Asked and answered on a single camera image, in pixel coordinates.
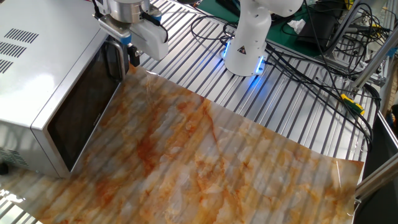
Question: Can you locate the green mat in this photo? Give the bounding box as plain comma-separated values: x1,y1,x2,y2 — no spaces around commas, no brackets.
195,0,331,58

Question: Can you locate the orange marble pattern mat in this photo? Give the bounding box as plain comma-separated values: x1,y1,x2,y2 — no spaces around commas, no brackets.
0,63,365,224

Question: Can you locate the dark glass microwave door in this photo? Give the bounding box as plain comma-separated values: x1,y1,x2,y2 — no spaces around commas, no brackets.
31,29,127,179

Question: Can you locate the crumpled white tissue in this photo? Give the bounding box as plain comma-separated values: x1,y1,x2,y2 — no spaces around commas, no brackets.
286,18,307,35

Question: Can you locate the black cable bundle on table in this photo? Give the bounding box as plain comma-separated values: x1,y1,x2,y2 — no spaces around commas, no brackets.
264,42,382,152

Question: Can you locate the black bin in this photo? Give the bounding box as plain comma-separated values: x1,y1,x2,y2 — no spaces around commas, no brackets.
353,111,398,224

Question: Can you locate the black looped cable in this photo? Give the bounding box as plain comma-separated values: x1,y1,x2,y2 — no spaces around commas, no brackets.
190,14,241,44

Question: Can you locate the yellow green screwdriver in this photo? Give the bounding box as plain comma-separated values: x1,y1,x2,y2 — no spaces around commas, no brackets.
338,93,366,116

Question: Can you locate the silver microwave oven body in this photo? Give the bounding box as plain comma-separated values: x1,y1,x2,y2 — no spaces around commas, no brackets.
0,0,130,179

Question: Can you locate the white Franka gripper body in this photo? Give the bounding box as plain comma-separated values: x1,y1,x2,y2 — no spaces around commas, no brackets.
129,8,170,62

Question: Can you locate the black bag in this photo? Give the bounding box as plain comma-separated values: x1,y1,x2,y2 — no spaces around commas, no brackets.
294,2,340,52

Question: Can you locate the aluminium frame post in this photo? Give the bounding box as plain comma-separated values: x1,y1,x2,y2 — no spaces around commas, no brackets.
350,39,398,91

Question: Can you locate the silver wrist camera, blue end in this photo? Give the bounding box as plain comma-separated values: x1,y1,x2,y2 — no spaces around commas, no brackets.
93,14,133,45

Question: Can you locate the aluminium frame bar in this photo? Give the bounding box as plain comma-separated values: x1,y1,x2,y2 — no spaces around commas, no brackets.
354,161,398,200

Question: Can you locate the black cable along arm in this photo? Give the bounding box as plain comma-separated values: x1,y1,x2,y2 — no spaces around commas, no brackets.
91,0,105,19

